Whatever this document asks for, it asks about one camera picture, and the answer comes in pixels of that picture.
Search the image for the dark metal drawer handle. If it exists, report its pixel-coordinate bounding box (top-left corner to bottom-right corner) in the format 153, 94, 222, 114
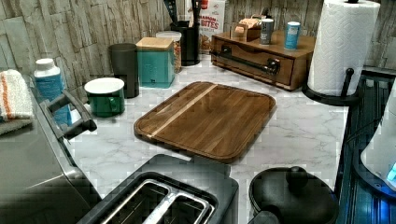
209, 46, 280, 76

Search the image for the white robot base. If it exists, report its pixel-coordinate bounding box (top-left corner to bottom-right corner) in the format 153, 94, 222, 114
361, 85, 396, 191

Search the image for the wooden drawer box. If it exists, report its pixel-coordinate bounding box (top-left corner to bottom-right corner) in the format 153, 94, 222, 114
210, 31, 316, 91

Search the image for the wooden cutting board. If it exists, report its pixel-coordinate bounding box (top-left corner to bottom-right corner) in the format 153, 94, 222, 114
134, 81, 276, 162

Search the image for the teal canister wooden lid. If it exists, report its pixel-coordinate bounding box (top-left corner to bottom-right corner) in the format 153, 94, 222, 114
136, 37, 175, 89

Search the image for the black utensil holder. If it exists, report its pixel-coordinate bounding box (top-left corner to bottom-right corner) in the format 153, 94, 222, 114
171, 21, 200, 66

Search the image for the glass jar white lid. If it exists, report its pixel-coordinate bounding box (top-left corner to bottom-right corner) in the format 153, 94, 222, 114
156, 31, 182, 73

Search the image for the black two-slot toaster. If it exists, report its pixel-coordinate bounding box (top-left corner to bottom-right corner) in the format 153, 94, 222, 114
78, 154, 238, 224

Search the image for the dark grey cup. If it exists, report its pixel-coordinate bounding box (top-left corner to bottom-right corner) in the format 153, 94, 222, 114
108, 43, 139, 98

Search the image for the green enamel mug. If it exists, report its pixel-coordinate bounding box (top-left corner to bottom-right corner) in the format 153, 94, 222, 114
84, 77, 125, 118

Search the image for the cinnamon bites cereal box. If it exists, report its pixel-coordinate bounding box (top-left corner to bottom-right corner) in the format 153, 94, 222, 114
185, 0, 226, 54

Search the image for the blue spice shaker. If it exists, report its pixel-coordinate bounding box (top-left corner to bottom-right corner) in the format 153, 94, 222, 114
284, 21, 301, 49

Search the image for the black pan lid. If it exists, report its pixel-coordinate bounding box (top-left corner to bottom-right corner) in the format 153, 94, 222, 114
248, 166, 339, 224

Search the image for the black paper towel holder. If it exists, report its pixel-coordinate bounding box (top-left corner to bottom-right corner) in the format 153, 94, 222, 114
302, 68, 363, 106

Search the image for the blue bottle white cap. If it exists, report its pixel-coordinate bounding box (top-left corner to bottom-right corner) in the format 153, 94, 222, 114
34, 58, 71, 125

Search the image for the white paper towel roll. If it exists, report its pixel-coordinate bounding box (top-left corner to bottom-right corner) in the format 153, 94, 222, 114
307, 0, 380, 94

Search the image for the stainless toaster oven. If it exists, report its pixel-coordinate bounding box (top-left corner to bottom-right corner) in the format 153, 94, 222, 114
0, 91, 101, 224

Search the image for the striped white orange towel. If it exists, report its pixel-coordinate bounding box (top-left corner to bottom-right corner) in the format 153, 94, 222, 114
1, 69, 33, 123

